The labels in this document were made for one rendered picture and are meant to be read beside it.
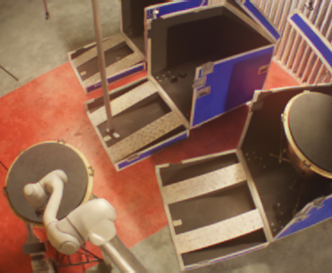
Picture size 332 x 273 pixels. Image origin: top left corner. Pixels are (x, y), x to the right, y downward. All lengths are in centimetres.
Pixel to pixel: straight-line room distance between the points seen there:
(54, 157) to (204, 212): 141
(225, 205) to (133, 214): 84
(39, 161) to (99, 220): 115
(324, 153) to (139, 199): 170
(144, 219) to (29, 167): 115
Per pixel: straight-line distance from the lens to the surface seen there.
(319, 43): 192
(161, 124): 320
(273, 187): 295
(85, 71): 405
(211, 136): 333
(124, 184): 300
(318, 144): 234
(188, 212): 285
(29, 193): 173
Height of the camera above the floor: 264
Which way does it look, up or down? 52 degrees down
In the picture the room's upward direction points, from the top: 2 degrees clockwise
